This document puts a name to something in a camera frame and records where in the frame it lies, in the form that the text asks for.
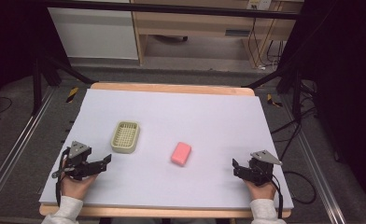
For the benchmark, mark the wooden table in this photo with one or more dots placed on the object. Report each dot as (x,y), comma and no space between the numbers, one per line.
(171,88)

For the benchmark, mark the black metal stand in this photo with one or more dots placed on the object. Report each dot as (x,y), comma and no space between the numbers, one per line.
(47,71)
(284,77)

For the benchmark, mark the person's right hand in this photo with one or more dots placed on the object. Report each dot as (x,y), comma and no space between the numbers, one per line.
(261,190)

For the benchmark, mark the black metal frame bar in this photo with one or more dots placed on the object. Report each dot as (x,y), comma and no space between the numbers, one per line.
(171,8)

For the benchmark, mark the wooden desk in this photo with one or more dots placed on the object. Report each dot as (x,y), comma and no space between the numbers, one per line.
(199,25)

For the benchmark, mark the metal floor rail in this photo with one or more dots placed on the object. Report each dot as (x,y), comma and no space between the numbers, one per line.
(17,146)
(318,177)

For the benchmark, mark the pink soap bar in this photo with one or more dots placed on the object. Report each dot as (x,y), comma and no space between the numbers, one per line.
(181,153)

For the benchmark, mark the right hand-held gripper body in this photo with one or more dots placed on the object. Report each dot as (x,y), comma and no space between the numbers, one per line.
(259,169)

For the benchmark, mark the yellow black striped tape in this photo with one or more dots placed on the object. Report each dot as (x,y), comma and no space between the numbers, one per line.
(72,94)
(274,100)

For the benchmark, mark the white cabinet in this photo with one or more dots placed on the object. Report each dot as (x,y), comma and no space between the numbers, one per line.
(94,34)

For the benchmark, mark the white foam table mat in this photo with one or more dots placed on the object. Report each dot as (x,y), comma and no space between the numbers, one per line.
(171,124)

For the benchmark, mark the beige plastic soap dish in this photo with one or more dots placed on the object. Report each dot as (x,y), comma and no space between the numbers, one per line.
(125,137)

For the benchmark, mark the person's left hand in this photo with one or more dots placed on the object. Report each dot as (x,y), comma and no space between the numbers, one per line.
(75,186)

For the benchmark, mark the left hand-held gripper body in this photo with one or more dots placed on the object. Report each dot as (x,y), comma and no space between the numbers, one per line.
(78,161)

